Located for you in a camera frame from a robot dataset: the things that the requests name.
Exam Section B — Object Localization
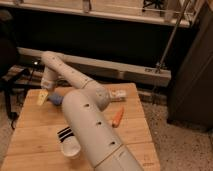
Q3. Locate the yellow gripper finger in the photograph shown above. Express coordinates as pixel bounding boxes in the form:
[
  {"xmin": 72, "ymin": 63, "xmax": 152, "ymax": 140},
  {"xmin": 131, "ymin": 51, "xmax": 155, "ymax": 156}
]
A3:
[{"xmin": 37, "ymin": 89, "xmax": 49, "ymax": 106}]

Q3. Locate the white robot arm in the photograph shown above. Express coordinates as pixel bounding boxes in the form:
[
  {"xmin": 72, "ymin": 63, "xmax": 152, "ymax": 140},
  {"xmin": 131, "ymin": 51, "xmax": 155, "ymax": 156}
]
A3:
[{"xmin": 41, "ymin": 51, "xmax": 144, "ymax": 171}]

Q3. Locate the white ceramic cup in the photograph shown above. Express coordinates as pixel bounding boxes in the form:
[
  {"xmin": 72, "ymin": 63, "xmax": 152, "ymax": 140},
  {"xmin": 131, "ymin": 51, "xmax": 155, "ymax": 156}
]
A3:
[{"xmin": 61, "ymin": 136, "xmax": 81, "ymax": 159}]

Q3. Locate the blue object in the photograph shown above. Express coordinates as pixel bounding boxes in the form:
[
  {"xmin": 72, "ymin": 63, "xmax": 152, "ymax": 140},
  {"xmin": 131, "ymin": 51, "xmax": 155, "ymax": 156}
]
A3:
[{"xmin": 48, "ymin": 93, "xmax": 63, "ymax": 106}]

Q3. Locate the black office chair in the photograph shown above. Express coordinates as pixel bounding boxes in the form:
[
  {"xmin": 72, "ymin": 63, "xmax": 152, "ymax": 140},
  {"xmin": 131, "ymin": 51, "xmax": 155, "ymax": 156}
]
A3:
[{"xmin": 0, "ymin": 9, "xmax": 30, "ymax": 129}]

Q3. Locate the black striped rectangular block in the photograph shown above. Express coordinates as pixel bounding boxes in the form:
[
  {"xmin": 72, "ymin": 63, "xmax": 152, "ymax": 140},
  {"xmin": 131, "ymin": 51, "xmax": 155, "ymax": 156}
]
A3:
[{"xmin": 57, "ymin": 127, "xmax": 73, "ymax": 142}]

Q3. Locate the white small box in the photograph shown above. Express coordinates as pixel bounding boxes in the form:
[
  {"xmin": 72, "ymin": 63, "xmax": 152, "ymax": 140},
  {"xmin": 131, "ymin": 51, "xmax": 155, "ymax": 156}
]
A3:
[{"xmin": 110, "ymin": 90, "xmax": 127, "ymax": 102}]

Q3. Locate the orange carrot toy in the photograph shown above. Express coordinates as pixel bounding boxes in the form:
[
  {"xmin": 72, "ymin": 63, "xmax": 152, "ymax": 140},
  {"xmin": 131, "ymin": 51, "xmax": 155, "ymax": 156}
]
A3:
[{"xmin": 112, "ymin": 108, "xmax": 124, "ymax": 128}]

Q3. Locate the metal pole stand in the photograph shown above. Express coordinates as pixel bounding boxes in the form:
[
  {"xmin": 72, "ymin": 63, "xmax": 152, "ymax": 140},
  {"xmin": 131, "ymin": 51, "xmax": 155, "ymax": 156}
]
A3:
[{"xmin": 155, "ymin": 0, "xmax": 190, "ymax": 73}]

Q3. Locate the dark cabinet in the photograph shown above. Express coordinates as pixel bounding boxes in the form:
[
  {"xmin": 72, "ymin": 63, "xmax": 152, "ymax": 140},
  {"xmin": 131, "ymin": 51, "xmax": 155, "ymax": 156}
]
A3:
[{"xmin": 167, "ymin": 0, "xmax": 213, "ymax": 130}]

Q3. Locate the wooden shelf ledge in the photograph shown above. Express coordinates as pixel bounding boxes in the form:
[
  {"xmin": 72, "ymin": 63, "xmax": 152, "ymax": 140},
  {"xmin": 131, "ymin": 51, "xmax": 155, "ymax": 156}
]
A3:
[{"xmin": 0, "ymin": 0, "xmax": 194, "ymax": 28}]

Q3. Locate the white baseboard rail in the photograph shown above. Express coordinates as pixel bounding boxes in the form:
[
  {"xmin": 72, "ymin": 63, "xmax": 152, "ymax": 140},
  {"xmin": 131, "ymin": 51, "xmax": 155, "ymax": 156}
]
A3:
[{"xmin": 17, "ymin": 46, "xmax": 172, "ymax": 88}]

